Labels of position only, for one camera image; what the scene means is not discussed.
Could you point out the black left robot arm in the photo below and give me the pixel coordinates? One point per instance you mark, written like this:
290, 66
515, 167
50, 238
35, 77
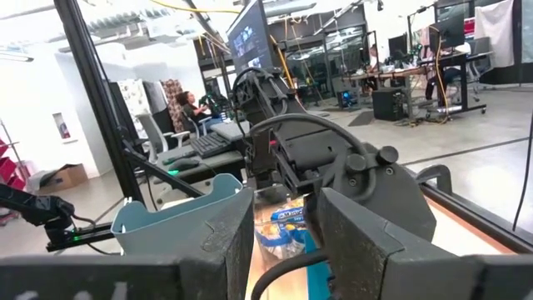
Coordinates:
266, 96

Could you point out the white office chair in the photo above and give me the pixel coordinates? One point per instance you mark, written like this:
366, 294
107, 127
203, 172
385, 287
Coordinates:
152, 133

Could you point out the black computer tower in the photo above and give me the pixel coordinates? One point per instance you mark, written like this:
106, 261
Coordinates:
388, 104

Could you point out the black computer mouse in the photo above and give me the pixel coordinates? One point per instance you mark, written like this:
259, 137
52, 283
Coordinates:
183, 164

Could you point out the patterned office chair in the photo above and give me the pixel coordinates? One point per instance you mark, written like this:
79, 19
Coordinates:
171, 100

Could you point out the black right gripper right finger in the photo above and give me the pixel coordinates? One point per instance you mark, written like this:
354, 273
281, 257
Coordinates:
395, 271

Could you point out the large black monitor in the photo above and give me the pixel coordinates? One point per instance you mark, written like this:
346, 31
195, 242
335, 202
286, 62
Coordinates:
250, 41

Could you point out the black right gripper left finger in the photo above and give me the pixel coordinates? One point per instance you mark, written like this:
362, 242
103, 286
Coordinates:
125, 279

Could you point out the red storage bin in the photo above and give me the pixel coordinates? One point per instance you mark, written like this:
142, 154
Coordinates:
10, 171

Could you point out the person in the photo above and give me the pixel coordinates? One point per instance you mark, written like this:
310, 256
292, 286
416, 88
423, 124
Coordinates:
189, 106

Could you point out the clear plastic container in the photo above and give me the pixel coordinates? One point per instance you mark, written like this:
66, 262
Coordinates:
266, 193

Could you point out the large teal plastic bin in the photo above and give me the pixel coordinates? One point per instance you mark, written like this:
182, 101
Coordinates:
166, 229

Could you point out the white hanging cloth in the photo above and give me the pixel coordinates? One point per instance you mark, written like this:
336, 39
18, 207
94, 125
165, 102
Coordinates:
495, 33

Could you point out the cardboard box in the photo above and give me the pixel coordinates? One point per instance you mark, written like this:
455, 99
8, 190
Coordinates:
64, 179

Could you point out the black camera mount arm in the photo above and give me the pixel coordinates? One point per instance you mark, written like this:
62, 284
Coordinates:
37, 208

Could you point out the blue yellow Maruchan noodle pack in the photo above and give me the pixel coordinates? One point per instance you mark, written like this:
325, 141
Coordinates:
287, 214

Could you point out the black standing desk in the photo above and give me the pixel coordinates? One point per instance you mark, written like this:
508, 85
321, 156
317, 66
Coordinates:
454, 62

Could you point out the grey desk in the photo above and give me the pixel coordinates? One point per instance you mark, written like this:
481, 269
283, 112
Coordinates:
229, 131
216, 162

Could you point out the black keyboard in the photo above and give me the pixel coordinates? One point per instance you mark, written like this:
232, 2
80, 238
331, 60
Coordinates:
210, 145

